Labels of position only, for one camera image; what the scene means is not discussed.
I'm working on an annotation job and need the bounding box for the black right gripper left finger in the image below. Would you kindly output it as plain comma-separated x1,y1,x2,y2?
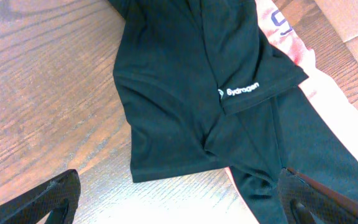
0,169,81,224

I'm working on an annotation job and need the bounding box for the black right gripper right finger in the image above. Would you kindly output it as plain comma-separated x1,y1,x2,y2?
277,168,358,224

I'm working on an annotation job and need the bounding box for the black t-shirt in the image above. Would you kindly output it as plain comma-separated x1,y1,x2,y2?
112,0,358,223

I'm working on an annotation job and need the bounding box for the red garment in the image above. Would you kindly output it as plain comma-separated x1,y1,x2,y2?
224,0,358,224

